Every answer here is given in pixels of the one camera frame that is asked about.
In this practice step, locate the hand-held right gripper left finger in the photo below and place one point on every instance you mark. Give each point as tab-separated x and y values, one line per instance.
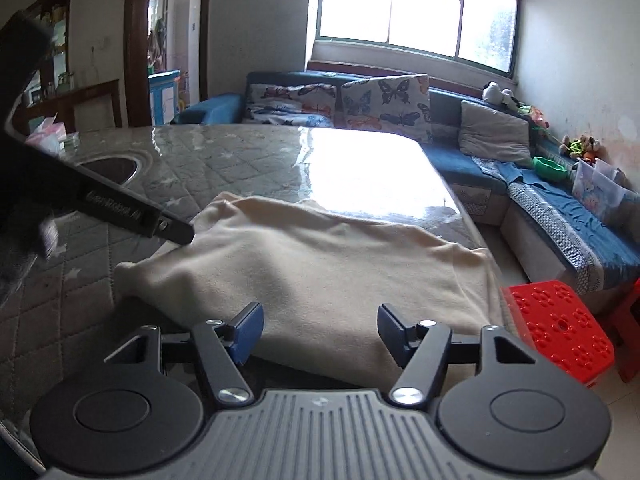
250	330

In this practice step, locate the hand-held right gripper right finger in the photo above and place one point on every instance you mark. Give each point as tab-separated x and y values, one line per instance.
392	330

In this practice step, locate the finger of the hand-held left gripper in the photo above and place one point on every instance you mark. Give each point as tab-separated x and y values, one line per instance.
172	230

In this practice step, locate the cream garment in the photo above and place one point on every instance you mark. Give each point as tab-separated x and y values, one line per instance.
325	270

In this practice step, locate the person's left forearm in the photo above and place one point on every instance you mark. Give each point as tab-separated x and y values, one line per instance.
20	60

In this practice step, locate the round black induction cooktop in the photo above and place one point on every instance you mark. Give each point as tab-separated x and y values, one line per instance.
110	170

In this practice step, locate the white pink tissue pack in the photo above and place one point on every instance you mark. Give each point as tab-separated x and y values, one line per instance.
47	135

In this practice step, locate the small blue white cabinet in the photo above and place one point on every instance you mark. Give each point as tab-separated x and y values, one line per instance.
164	97

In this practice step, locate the blue sofa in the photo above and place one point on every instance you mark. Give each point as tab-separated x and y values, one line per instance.
210	107

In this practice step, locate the red plastic stool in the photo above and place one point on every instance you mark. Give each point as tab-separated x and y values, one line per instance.
631	335
555	330

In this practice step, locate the butterfly print pillow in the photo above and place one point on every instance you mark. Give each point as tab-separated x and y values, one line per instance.
385	107
290	105

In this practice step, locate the dark wooden shelf cabinet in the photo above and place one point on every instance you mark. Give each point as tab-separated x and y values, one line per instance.
60	25

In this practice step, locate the grey pillow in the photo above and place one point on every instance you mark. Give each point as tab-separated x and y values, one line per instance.
492	132

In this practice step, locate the green plastic bowl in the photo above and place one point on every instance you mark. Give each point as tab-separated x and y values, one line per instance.
549	168

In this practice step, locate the clear plastic storage box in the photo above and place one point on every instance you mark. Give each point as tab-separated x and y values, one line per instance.
595	192

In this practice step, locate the pink green plush toy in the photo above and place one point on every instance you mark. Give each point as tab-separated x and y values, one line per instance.
532	115

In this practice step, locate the panda plush toy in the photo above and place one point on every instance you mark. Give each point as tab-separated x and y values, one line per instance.
496	93

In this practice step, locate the group of small plush toys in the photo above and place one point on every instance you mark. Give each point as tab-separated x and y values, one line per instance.
580	149

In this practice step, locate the window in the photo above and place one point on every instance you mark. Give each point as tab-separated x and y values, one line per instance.
400	5

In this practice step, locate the brown wooden door frame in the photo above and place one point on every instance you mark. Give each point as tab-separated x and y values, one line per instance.
136	45

